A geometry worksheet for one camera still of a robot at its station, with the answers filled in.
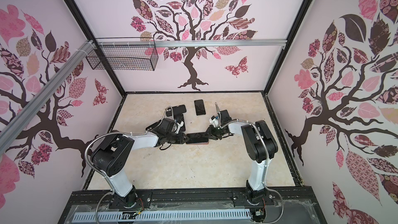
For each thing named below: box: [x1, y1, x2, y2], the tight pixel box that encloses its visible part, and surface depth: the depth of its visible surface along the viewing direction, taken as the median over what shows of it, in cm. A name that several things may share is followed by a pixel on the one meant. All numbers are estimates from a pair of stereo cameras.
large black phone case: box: [145, 117, 164, 132], surface depth 102 cm
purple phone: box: [185, 132, 209, 144], surface depth 92 cm
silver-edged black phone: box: [193, 99, 206, 116], surface depth 112 cm
